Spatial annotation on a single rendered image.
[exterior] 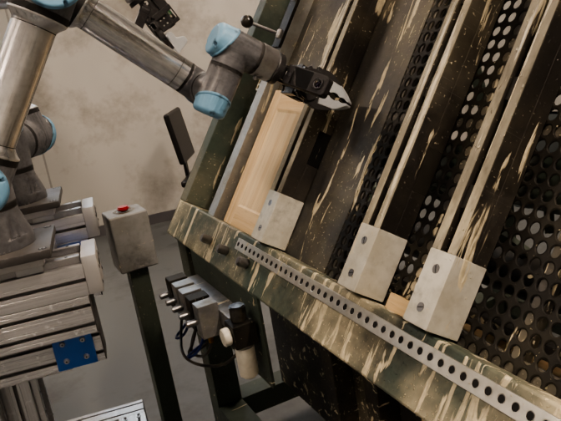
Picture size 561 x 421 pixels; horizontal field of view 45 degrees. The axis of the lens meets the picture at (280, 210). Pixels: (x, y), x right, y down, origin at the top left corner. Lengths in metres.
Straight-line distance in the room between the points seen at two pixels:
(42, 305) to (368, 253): 0.73
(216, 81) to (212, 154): 0.78
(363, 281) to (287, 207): 0.43
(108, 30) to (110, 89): 3.95
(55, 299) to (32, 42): 0.55
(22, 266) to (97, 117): 4.00
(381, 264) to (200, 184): 1.07
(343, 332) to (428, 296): 0.24
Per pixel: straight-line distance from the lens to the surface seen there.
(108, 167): 5.54
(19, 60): 1.38
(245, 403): 2.42
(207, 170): 2.21
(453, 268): 1.08
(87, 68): 5.47
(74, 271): 1.55
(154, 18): 1.98
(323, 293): 1.35
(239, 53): 1.46
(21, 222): 1.56
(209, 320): 1.74
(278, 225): 1.61
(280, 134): 1.85
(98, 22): 1.53
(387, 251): 1.26
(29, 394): 1.94
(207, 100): 1.45
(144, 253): 2.14
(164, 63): 1.55
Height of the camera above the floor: 1.41
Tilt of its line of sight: 15 degrees down
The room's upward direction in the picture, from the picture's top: 9 degrees counter-clockwise
